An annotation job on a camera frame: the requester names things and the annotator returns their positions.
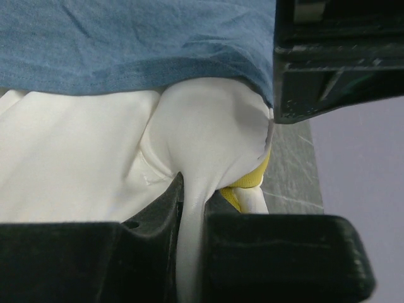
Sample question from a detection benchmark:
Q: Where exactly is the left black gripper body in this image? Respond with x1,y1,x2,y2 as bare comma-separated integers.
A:
273,1,403,124

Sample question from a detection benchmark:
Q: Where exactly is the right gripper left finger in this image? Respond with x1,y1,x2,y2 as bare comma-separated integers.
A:
1,175,183,302

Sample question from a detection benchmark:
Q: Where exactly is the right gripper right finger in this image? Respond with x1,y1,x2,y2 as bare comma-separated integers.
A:
201,193,376,302

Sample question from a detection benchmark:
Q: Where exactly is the white pillow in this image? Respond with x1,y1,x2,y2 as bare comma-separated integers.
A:
1,78,273,302

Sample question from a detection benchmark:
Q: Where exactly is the blue pillowcase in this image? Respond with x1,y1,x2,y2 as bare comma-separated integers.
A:
1,1,276,106

